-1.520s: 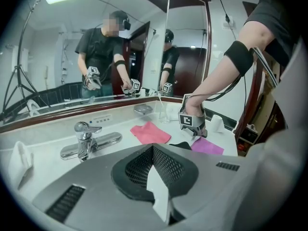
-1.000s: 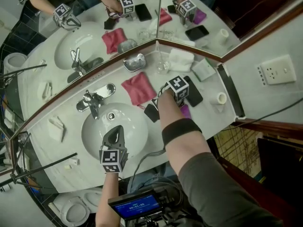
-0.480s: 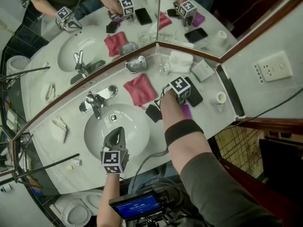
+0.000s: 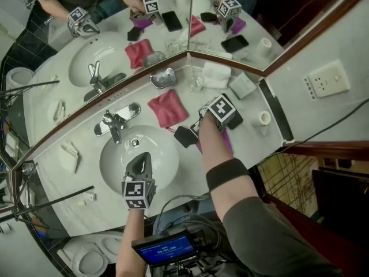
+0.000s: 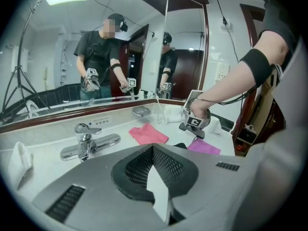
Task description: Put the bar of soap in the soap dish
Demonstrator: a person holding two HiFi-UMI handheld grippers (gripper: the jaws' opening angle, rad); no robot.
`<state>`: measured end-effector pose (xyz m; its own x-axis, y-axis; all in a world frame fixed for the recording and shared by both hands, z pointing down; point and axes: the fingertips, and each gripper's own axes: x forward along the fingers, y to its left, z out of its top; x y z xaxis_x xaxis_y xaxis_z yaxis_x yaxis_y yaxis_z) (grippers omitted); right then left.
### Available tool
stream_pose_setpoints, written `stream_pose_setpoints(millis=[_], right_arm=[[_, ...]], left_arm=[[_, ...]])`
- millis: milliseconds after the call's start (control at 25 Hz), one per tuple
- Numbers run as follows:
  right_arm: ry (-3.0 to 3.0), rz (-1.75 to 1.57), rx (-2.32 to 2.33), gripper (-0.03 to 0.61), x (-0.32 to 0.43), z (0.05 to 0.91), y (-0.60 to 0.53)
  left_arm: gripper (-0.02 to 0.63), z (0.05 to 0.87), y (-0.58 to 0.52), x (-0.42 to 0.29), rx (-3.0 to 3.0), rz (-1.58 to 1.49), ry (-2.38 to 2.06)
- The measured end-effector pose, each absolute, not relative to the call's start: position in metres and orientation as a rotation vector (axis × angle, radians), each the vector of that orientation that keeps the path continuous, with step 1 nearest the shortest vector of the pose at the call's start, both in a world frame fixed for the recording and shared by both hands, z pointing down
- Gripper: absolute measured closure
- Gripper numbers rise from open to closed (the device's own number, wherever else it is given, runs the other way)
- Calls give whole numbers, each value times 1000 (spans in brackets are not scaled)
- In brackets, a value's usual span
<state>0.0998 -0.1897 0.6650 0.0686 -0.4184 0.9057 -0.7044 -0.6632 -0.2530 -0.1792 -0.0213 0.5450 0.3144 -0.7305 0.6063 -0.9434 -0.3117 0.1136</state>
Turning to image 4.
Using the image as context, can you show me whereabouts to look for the narrow wood framed mirror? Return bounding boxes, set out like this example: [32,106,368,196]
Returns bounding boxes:
[186,0,369,77]

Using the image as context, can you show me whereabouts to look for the chest mounted monitor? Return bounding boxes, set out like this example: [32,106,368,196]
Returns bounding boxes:
[131,229,199,268]

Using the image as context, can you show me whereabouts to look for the person's right forearm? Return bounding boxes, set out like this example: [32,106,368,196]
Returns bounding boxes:
[198,118,260,222]

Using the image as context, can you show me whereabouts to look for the thick folded white towel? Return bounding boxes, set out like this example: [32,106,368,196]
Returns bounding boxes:
[201,61,232,89]

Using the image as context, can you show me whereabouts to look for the person's left forearm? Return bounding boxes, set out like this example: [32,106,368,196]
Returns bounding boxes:
[115,208,148,277]

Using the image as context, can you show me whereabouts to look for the purple cloth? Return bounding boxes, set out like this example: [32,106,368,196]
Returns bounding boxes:
[195,130,234,155]

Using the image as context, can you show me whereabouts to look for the black smartphone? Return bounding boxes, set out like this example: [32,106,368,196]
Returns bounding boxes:
[220,93,244,130]

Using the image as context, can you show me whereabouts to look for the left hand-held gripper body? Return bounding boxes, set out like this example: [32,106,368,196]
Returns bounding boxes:
[121,171,157,210]

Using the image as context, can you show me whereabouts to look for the cream wall power socket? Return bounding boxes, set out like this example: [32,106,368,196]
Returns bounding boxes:
[303,59,352,100]

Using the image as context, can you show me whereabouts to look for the wide wood framed mirror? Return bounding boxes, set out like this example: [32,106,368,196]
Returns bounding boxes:
[0,0,194,167]

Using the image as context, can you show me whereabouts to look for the clear drinking glass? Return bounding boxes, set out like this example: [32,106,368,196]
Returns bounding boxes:
[187,73,205,93]

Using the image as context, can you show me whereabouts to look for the black cloth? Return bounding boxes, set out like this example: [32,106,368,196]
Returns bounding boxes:
[174,125,199,149]

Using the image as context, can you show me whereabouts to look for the person's blue jeans legs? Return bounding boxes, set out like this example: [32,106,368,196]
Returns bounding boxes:
[152,197,220,236]

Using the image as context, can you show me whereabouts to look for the small folded white towel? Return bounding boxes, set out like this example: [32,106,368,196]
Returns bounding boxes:
[59,141,80,173]

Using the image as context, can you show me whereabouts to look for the white toilet paper roll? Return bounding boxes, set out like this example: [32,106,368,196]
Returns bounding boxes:
[257,110,271,137]

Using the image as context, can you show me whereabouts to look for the pink cloth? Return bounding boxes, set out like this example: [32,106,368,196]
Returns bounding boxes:
[146,89,190,132]

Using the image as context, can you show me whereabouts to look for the silver soap dish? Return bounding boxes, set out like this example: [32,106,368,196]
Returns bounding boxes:
[149,67,177,91]

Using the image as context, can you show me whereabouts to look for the right hand-held gripper cable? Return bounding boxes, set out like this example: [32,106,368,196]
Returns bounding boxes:
[155,193,211,236]

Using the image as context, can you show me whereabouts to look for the white and green card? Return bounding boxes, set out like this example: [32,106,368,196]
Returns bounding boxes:
[228,71,258,100]

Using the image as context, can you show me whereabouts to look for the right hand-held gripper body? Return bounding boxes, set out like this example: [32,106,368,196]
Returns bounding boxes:
[189,93,237,136]

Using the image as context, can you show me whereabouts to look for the long black ledge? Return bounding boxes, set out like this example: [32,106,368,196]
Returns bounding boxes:
[258,78,295,145]

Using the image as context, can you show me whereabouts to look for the black chest rig mount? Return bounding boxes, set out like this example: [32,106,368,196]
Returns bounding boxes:
[161,252,231,277]

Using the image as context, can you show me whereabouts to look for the black tripod light stand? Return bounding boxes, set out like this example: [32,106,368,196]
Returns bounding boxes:
[0,162,95,230]

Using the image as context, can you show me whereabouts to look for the person's dark grey shirt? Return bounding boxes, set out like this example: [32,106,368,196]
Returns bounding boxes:
[221,196,344,277]

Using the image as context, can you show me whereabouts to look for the chrome faucet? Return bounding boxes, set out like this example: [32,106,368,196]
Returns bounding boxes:
[93,102,141,144]

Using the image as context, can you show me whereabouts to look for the white sink basin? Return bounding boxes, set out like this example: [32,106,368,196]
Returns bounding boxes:
[99,125,180,194]

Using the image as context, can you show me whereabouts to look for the thick black power cable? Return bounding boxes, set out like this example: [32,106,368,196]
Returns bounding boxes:
[270,98,369,155]

